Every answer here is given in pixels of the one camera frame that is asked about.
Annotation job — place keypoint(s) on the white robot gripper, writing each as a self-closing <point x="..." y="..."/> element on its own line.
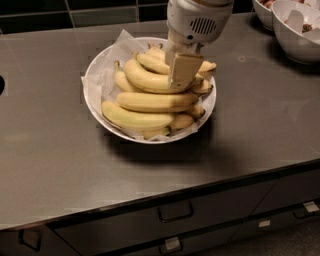
<point x="193" y="25"/>

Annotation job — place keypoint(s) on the lifted top yellow banana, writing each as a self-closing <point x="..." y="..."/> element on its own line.
<point x="147" y="80"/>

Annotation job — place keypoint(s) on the rear top yellow banana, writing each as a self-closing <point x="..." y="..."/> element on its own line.
<point x="158" y="52"/>

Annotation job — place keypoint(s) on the small right banana tip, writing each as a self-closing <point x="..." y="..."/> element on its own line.
<point x="203" y="88"/>

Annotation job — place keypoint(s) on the right middle small banana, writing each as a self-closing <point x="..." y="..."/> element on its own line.
<point x="196" y="111"/>

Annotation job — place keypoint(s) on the white banana bowl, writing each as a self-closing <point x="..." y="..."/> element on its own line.
<point x="100" y="71"/>

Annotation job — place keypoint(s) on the left back yellow banana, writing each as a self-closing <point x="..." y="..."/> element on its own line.
<point x="121" y="80"/>

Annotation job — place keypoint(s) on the middle long yellow banana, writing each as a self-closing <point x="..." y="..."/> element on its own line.
<point x="156" y="103"/>

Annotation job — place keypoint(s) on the lower right small banana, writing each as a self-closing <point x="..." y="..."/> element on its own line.
<point x="181" y="121"/>

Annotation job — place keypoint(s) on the front lowest yellow banana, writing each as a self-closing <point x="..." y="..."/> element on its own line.
<point x="132" y="120"/>

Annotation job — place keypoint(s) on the bottom small yellow banana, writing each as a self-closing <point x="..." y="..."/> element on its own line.
<point x="152" y="133"/>

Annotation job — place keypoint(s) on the white bowl far corner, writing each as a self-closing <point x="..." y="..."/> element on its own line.
<point x="263" y="11"/>

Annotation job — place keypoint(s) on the white bowl right front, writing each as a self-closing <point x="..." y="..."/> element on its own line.
<point x="297" y="29"/>

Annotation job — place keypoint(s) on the small white drawer label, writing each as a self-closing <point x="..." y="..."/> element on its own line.
<point x="264" y="223"/>

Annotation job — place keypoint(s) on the middle drawer black handle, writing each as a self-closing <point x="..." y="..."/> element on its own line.
<point x="175" y="211"/>

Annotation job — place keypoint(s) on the drawer black handle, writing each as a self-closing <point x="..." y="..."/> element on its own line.
<point x="31" y="240"/>
<point x="175" y="211"/>

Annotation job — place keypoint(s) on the lower drawer labelled handle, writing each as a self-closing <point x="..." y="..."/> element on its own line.
<point x="170" y="246"/>

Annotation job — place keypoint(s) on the drawer labelled handle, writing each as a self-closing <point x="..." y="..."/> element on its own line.
<point x="170" y="246"/>
<point x="308" y="210"/>

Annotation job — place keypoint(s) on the right drawer labelled handle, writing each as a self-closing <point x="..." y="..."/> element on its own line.
<point x="308" y="210"/>

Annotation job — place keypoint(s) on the left drawer black handle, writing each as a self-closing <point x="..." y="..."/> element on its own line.
<point x="31" y="240"/>

